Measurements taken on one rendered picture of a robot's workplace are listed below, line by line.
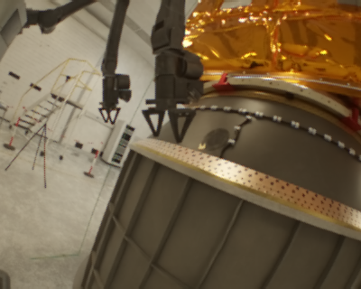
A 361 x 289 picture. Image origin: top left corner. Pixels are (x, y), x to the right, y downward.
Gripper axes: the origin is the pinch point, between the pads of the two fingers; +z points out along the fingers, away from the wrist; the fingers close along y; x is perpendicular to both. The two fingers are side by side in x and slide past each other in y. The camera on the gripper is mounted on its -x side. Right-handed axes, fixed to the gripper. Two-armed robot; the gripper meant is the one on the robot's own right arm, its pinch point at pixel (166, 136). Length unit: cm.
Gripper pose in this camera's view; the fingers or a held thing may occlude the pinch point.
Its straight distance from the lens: 46.6
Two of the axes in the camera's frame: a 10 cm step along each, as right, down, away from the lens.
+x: -7.7, 1.4, -6.2
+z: -0.1, 9.7, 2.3
